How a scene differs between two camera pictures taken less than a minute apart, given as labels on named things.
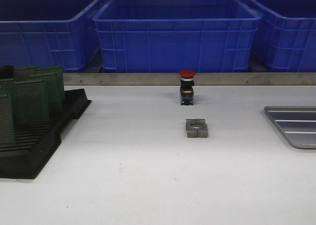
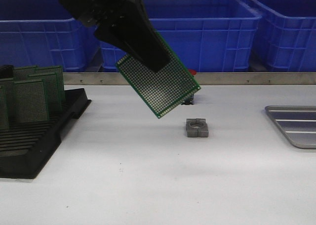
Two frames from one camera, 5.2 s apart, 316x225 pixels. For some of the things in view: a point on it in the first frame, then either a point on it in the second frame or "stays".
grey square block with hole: [196, 128] stays
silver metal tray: [297, 123] stays
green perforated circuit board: [7, 127] → [164, 89]
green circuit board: [30, 102] stays
